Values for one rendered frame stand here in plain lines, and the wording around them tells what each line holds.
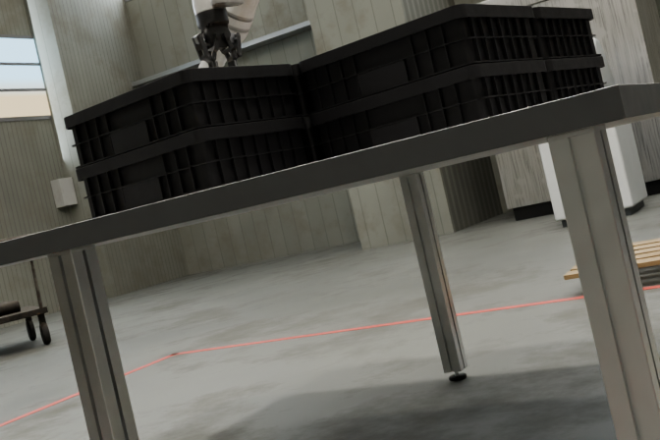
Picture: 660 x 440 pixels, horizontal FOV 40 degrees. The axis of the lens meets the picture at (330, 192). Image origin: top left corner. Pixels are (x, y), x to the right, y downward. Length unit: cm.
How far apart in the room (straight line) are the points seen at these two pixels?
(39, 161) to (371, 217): 468
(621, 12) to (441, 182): 242
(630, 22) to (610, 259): 763
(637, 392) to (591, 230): 21
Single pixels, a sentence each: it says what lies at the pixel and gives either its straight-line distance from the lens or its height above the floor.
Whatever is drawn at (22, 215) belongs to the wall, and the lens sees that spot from 1199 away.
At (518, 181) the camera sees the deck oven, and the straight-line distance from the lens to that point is 906.
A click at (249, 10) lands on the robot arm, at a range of 252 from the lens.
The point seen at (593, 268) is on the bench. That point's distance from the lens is 118.
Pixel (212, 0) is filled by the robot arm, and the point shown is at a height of 114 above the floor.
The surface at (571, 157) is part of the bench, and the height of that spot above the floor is 63.
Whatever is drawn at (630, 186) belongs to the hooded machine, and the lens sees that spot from 723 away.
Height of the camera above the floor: 65
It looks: level
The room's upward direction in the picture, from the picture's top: 13 degrees counter-clockwise
